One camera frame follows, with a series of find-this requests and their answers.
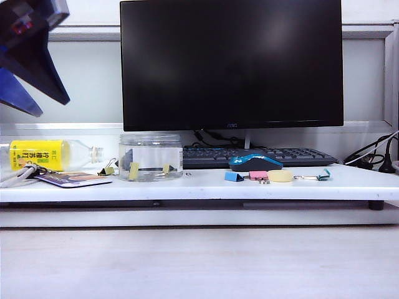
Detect white desk riser platform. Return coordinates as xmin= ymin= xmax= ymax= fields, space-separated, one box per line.
xmin=0 ymin=136 xmax=399 ymax=211

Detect clear plastic jar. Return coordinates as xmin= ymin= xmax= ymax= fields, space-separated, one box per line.
xmin=118 ymin=133 xmax=185 ymax=183

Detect teal binder clip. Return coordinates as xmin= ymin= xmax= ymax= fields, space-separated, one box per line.
xmin=293 ymin=168 xmax=332 ymax=182

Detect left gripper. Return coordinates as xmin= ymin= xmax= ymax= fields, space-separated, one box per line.
xmin=0 ymin=0 xmax=70 ymax=118

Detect black monitor cable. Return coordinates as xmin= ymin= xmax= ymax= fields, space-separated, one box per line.
xmin=192 ymin=130 xmax=247 ymax=150

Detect silver keys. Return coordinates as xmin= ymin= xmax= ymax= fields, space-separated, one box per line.
xmin=32 ymin=164 xmax=59 ymax=174

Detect black computer monitor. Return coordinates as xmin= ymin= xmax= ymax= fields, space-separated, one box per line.
xmin=119 ymin=0 xmax=345 ymax=132

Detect white braided lanyard loop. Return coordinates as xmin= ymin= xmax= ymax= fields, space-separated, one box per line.
xmin=0 ymin=164 xmax=41 ymax=189

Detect purple and orange card tag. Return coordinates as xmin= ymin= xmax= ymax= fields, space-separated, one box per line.
xmin=34 ymin=171 xmax=113 ymax=189

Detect black power cables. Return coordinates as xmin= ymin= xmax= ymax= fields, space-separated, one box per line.
xmin=344 ymin=130 xmax=399 ymax=171

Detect blue binder clip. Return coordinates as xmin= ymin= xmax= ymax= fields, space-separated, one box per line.
xmin=224 ymin=170 xmax=250 ymax=183

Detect plastic bottle yellow label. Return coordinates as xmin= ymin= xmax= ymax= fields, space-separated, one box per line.
xmin=0 ymin=139 xmax=105 ymax=173

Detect black power plug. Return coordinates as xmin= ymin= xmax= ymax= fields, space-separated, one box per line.
xmin=378 ymin=136 xmax=398 ymax=174

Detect pink binder clip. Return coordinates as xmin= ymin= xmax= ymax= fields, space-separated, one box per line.
xmin=248 ymin=170 xmax=271 ymax=186

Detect blue and black mouse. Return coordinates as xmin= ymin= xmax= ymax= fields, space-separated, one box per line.
xmin=229 ymin=154 xmax=285 ymax=173

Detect black computer keyboard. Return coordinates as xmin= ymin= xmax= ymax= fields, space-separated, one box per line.
xmin=182 ymin=146 xmax=339 ymax=169

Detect cream round eraser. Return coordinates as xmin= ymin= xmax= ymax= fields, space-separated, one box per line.
xmin=267 ymin=169 xmax=294 ymax=184

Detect aluminium frame rails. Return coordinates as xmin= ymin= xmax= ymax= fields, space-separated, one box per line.
xmin=0 ymin=19 xmax=399 ymax=135

